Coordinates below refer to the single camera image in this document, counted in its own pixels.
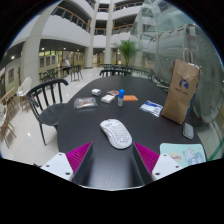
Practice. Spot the green potted palm plant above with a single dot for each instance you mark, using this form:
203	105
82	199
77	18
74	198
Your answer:
127	50

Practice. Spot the white lattice chair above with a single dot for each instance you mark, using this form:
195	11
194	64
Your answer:
24	88

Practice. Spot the flat white box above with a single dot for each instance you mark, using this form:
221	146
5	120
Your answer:
107	98

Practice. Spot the white and blue plastic packet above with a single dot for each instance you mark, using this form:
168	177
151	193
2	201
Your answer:
151	108

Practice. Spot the clear plastic snack bag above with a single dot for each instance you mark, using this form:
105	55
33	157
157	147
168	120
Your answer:
85	103

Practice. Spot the large grey turbine exhibit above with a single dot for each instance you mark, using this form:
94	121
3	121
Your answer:
208	53

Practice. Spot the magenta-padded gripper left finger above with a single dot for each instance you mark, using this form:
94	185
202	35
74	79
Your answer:
58	164

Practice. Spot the person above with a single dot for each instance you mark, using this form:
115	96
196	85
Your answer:
66	65

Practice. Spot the dark grey phone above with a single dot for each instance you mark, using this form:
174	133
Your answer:
188	130

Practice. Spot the white perforated computer mouse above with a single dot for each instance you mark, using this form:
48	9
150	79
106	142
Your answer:
116	134

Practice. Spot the flat orange cloth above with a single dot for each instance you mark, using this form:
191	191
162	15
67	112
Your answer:
130	98

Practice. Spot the group of dark chairs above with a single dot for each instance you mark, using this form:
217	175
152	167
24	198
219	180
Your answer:
75	71

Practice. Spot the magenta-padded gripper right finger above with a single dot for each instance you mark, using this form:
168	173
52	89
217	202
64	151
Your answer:
165	165

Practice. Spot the black spindle-back chair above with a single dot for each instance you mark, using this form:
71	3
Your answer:
50	115
115	70

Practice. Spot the light wooden chair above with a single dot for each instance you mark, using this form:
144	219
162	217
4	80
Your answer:
4	125
8	96

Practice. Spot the brown paper carrier bag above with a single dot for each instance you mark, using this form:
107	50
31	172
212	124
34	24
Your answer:
181	96

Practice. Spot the small blue-capped bottle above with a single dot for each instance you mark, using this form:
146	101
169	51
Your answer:
120	99

